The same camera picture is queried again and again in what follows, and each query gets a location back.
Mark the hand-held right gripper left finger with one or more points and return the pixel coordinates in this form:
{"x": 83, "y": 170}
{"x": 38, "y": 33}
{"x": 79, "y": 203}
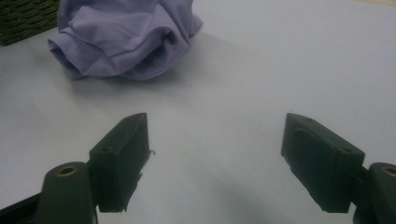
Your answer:
{"x": 120, "y": 161}

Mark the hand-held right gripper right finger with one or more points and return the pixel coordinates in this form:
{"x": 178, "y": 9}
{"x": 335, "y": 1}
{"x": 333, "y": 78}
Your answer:
{"x": 320, "y": 161}

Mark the purple shorts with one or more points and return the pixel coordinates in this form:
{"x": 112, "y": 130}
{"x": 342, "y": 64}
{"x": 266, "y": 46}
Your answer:
{"x": 124, "y": 37}

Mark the green woven basket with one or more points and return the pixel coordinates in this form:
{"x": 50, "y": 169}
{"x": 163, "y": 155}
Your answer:
{"x": 25, "y": 18}

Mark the white table sheet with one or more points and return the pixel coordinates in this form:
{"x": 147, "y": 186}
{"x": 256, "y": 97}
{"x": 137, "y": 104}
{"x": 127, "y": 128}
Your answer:
{"x": 249, "y": 77}

